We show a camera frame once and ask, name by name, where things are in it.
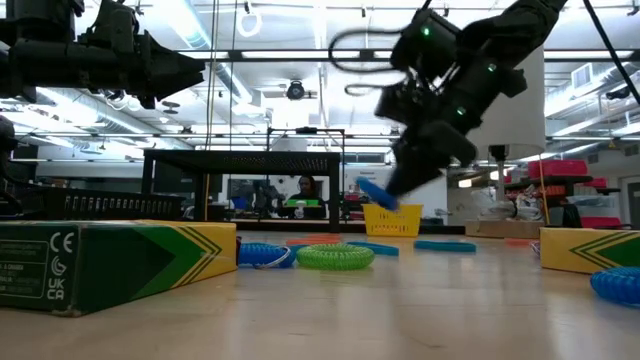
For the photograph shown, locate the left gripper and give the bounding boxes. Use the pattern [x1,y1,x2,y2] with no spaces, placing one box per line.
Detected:
[49,30,206,109]

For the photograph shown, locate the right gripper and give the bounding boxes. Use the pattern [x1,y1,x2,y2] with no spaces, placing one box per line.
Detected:
[385,97,479,198]

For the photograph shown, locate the green coil wristband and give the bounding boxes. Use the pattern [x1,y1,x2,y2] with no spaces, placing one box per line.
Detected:
[295,243,376,272]

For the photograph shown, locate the black plastic basket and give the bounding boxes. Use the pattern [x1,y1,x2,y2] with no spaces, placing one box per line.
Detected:
[22,186,185,222]

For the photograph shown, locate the Crayola crayon box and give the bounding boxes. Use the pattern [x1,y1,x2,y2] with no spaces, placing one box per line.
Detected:
[538,227,640,275]
[0,219,238,318]

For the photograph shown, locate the blue coil wristband with ring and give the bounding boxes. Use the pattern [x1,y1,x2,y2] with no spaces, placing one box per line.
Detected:
[238,242,297,270]

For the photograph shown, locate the black mesh desk riser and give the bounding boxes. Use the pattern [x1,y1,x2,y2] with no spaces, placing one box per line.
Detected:
[141,148,343,232]

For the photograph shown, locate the yellow plastic basket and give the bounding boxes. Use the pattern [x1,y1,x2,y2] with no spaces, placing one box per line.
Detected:
[361,202,424,238]

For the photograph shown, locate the person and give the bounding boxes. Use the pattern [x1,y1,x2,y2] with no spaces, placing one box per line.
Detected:
[288,174,327,220]

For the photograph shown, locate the white shade table lamp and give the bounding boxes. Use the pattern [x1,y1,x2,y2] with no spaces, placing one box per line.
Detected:
[464,44,547,240]

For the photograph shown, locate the bin rack red grey bins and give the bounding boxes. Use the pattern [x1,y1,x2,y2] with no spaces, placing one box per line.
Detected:
[504,158,626,230]

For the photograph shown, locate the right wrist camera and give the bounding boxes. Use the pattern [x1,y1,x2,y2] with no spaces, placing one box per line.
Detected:
[374,79,436,126]

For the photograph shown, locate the white cable loop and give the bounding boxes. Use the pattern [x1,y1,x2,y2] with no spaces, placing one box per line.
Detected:
[236,9,263,39]

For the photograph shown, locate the white bundled lamp cord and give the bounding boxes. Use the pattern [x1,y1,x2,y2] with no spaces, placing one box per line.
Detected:
[477,185,545,222]

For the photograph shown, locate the yellow cable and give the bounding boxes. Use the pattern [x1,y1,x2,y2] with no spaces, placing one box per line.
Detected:
[537,154,550,226]

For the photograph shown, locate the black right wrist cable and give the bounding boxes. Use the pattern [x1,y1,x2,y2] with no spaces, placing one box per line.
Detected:
[327,27,419,99]

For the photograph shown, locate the black thick cable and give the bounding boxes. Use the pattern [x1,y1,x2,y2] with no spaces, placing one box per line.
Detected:
[581,0,640,106]

